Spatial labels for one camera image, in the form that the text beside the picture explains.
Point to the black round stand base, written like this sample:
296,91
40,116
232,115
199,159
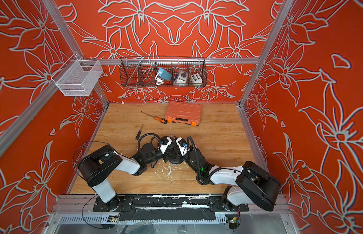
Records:
173,155

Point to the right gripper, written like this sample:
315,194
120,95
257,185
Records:
179,146

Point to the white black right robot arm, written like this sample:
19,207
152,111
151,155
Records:
248,183

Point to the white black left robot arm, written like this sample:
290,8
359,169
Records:
96,167

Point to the blue white device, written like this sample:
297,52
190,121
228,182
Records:
161,76

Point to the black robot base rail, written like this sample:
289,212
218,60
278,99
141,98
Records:
170,207

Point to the white box with dial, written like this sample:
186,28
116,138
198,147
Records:
181,78

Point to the orange black handled screwdriver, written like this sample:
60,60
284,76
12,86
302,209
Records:
161,120

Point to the black wire wall basket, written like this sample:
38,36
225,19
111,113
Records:
140,72

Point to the clear plastic wall bin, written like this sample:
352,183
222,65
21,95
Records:
78,78

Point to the white box with buttons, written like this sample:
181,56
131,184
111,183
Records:
196,80

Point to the white slotted cable duct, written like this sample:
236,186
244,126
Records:
99,219

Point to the orange plastic tool case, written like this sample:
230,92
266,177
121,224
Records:
182,112

